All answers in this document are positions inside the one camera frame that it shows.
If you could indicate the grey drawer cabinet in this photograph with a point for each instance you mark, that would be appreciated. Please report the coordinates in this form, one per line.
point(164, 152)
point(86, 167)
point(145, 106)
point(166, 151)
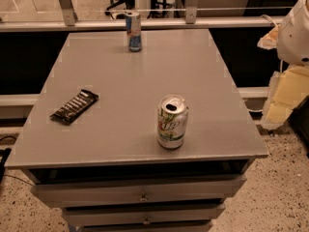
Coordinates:
point(116, 138)

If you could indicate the metal railing frame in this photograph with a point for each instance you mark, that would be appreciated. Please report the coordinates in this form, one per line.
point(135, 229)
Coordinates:
point(88, 15)

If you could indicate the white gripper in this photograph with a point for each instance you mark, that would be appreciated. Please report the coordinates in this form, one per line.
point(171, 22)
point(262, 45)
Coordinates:
point(295, 38)

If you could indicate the blue red bull can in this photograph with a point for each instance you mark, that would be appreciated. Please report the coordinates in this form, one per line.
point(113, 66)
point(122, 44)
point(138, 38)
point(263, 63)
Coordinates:
point(133, 31)

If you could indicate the top grey drawer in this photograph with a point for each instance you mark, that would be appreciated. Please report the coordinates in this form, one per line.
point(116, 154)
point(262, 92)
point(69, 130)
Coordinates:
point(138, 191)

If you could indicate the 7up soda can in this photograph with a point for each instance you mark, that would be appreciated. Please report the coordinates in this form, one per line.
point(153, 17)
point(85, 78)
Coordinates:
point(172, 115)

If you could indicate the grey drawer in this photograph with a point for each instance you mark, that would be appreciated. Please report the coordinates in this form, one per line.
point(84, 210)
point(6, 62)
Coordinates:
point(138, 191)
point(144, 215)

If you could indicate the middle grey drawer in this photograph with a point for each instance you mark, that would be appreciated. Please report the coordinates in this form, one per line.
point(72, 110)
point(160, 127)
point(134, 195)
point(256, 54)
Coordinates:
point(144, 215)

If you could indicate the black chocolate bar wrapper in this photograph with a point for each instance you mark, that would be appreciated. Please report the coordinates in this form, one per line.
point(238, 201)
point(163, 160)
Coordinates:
point(73, 108)

